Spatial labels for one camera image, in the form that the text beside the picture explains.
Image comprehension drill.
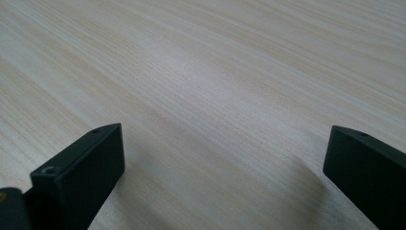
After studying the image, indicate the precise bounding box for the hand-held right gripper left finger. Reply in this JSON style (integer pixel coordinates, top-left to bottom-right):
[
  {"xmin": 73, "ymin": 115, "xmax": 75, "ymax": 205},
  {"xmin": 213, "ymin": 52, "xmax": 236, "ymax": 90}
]
[{"xmin": 23, "ymin": 123, "xmax": 125, "ymax": 230}]

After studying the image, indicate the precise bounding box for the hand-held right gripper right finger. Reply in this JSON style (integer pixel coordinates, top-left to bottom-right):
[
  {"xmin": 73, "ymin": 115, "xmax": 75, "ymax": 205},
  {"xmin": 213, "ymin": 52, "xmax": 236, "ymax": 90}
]
[{"xmin": 323, "ymin": 125, "xmax": 406, "ymax": 230}]

